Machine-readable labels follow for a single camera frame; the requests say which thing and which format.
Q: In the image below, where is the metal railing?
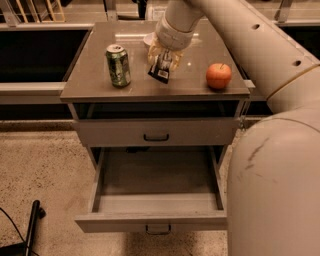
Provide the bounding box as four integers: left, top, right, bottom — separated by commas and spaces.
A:
0, 0, 320, 105

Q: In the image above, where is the black rxbar chocolate bar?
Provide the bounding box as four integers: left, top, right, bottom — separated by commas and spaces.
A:
148, 53, 171, 84

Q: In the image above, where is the closed grey upper drawer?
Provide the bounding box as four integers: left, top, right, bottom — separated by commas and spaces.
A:
74, 118, 239, 147

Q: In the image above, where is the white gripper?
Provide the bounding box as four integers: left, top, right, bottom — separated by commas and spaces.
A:
148, 17, 193, 72

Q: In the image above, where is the grey drawer cabinet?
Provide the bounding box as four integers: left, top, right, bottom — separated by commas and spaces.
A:
61, 21, 249, 163

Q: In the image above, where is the white bowl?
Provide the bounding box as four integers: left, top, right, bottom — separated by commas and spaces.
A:
143, 32, 155, 47

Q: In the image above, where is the red apple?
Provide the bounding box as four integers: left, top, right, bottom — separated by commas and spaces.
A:
206, 63, 232, 90

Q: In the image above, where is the black cable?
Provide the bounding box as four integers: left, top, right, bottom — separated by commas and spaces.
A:
0, 205, 27, 244

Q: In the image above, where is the green soda can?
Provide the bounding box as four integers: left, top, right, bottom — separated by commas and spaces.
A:
106, 44, 131, 88

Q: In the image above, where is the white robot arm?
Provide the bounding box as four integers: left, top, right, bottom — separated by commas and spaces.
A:
156, 0, 320, 256

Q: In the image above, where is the black stand leg left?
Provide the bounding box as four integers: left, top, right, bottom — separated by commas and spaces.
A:
0, 200, 46, 256

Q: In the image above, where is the open grey middle drawer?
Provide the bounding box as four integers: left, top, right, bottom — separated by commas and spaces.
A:
76, 146, 227, 235

